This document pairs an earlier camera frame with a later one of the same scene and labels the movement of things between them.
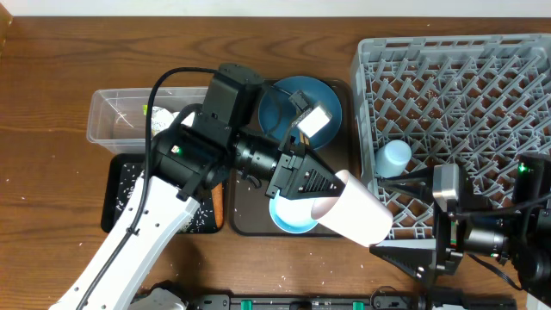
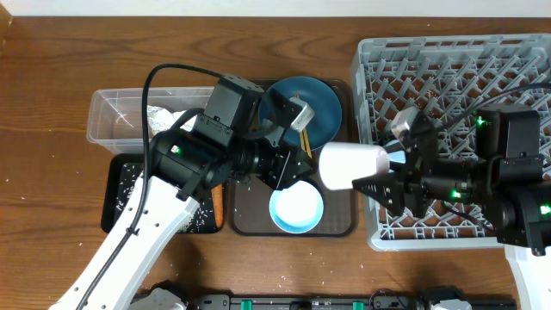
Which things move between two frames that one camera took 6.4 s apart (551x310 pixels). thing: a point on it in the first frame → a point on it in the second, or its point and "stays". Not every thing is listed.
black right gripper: (422, 265) → (410, 180)
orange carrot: (217, 195) stays
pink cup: (354, 211) → (341, 163)
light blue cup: (392, 158) stays
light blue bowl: (292, 215) stays
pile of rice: (201, 220) stays
